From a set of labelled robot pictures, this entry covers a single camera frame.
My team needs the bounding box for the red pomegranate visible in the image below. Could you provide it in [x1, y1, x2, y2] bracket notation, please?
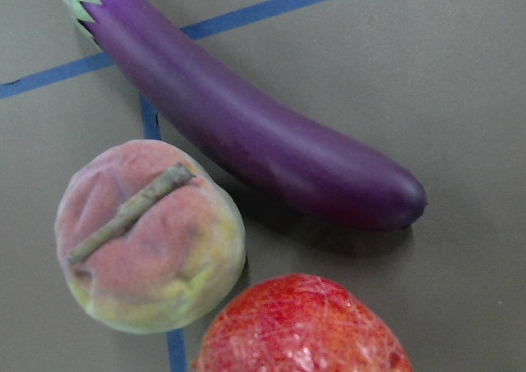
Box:
[192, 273, 413, 371]

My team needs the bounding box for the purple eggplant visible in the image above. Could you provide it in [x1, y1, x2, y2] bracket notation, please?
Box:
[62, 0, 427, 231]

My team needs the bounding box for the pink green peach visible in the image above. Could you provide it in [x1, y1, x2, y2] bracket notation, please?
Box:
[54, 140, 246, 334]

